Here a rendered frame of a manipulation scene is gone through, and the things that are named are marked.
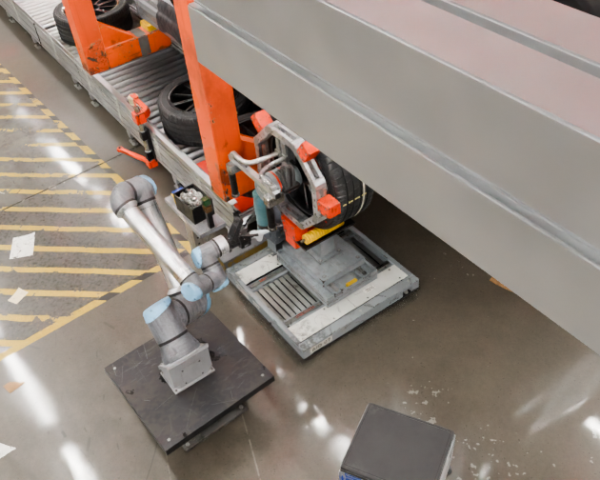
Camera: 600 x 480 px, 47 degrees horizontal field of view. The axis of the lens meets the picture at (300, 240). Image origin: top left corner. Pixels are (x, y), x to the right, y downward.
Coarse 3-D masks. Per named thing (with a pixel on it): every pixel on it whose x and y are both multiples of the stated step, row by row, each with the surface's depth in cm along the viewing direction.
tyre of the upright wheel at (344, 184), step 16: (272, 160) 369; (320, 160) 324; (336, 176) 322; (352, 176) 327; (336, 192) 326; (352, 192) 332; (368, 192) 338; (352, 208) 340; (320, 224) 355; (336, 224) 345
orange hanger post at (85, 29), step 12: (72, 0) 471; (84, 0) 475; (72, 12) 475; (84, 12) 480; (72, 24) 485; (84, 24) 484; (96, 24) 489; (84, 36) 489; (96, 36) 494; (84, 48) 493; (96, 48) 498; (84, 60) 504; (96, 60) 503; (108, 60) 509; (96, 72) 509
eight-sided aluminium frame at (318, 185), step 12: (276, 120) 337; (264, 132) 342; (276, 132) 330; (288, 132) 330; (264, 144) 358; (288, 144) 326; (300, 144) 322; (312, 168) 325; (312, 180) 322; (324, 180) 324; (312, 192) 327; (324, 192) 327; (288, 204) 368; (312, 204) 333; (288, 216) 364; (300, 216) 362; (312, 216) 339; (324, 216) 337; (300, 228) 357
